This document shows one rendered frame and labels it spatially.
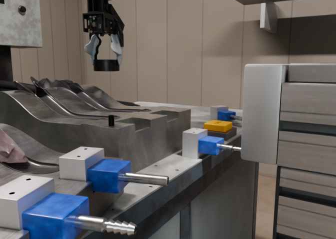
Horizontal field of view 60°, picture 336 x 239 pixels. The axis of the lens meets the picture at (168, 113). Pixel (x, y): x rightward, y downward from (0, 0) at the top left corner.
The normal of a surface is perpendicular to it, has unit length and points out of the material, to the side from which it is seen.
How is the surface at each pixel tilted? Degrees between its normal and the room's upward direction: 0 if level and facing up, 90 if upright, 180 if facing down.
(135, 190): 0
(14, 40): 90
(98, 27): 90
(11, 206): 90
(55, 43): 90
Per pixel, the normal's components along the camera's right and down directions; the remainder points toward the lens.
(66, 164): -0.25, 0.16
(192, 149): -0.52, 0.14
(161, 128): 0.85, 0.08
